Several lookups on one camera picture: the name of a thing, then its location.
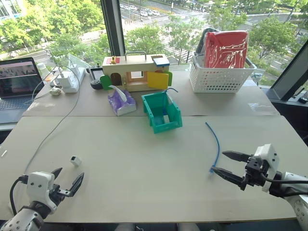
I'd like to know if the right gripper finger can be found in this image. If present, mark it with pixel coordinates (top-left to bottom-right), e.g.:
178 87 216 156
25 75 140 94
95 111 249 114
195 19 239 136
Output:
222 151 252 164
213 167 248 191

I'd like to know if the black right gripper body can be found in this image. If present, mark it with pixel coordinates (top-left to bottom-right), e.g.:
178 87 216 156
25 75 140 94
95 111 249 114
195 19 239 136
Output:
244 155 271 191

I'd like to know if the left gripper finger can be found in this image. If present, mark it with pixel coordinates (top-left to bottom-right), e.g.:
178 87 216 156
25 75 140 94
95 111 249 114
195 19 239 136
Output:
68 172 85 197
51 167 64 180

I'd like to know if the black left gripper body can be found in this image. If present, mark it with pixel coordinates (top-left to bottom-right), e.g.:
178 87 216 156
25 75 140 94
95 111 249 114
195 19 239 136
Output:
50 184 74 205

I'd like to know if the small white connector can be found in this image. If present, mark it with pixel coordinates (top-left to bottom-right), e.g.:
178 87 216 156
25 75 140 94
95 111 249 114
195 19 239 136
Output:
69 155 82 167

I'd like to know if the clear tape piece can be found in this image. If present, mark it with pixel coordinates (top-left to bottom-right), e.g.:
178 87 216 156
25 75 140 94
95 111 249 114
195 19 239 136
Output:
247 103 271 110

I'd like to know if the green plastic storage bin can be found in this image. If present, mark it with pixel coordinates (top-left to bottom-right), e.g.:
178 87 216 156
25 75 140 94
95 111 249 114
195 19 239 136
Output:
141 91 183 134

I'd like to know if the white perforated plastic basket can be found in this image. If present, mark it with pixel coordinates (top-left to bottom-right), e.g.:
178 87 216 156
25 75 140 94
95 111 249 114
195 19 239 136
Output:
189 51 257 94

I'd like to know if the black device on sill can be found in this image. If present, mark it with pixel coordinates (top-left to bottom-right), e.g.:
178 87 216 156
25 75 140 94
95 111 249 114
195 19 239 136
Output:
297 90 308 104

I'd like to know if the purple tissue pack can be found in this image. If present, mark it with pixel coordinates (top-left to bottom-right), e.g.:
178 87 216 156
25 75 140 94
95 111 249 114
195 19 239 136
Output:
107 84 137 117

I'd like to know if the white power adapter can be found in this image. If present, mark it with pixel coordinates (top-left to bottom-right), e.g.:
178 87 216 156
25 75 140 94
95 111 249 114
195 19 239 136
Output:
56 72 71 88

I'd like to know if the green arched box door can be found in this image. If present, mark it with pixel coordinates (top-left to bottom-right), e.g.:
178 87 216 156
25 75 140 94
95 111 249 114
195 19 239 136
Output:
100 75 111 91

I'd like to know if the grey laptop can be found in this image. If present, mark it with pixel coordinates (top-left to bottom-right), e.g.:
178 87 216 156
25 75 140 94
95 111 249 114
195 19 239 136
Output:
0 57 45 125

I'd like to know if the white cup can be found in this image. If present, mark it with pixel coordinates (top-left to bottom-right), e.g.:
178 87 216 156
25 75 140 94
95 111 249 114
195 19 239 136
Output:
36 63 49 76

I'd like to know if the black handheld controller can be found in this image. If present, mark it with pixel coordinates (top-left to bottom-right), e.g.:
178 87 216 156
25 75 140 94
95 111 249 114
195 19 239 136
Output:
86 63 104 91

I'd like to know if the red plastic-wrapped package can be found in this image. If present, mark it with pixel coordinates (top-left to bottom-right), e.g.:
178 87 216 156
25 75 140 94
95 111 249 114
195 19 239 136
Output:
204 30 249 69

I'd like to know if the yellow box door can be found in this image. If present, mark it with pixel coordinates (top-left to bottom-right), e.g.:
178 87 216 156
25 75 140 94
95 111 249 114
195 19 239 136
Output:
146 71 169 90

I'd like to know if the dark bag behind package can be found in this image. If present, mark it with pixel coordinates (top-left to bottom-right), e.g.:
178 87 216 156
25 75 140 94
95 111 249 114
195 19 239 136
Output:
194 28 212 57

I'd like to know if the blue box lid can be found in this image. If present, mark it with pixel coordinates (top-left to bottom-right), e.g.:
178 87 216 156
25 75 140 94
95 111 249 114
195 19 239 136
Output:
151 56 170 68

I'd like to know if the wooden latch box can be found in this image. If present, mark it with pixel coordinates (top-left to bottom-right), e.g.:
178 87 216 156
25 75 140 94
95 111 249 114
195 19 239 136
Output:
102 51 173 92

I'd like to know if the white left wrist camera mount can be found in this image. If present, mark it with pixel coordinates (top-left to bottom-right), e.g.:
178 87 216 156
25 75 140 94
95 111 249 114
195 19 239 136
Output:
26 171 55 209

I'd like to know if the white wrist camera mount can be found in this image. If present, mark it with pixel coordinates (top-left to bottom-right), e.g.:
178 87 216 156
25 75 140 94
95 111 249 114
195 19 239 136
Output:
254 143 281 193
26 171 55 209

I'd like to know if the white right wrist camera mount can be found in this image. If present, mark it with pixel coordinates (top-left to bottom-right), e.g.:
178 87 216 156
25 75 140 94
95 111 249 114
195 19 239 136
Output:
254 143 281 193

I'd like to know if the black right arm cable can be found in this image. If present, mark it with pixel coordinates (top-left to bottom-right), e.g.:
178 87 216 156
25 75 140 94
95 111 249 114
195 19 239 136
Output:
258 172 308 186

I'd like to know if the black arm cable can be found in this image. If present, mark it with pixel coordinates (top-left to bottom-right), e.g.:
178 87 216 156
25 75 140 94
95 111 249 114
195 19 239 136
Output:
258 172 308 186
9 175 29 216

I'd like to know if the long white cable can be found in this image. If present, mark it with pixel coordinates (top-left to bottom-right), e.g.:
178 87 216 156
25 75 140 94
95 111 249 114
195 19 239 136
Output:
23 64 81 176

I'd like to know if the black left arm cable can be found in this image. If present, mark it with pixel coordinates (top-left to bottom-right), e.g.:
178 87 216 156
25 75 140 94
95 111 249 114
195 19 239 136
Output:
9 175 29 216

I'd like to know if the white laptop charging cable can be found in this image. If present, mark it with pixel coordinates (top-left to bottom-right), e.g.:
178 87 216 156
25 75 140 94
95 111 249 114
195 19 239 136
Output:
31 80 52 106

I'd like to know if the dark slanted window frame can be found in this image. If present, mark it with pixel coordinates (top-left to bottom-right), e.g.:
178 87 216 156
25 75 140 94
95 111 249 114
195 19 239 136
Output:
271 43 308 102

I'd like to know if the dark window post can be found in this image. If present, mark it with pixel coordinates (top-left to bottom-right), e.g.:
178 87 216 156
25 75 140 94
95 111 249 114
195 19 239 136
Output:
100 0 125 64

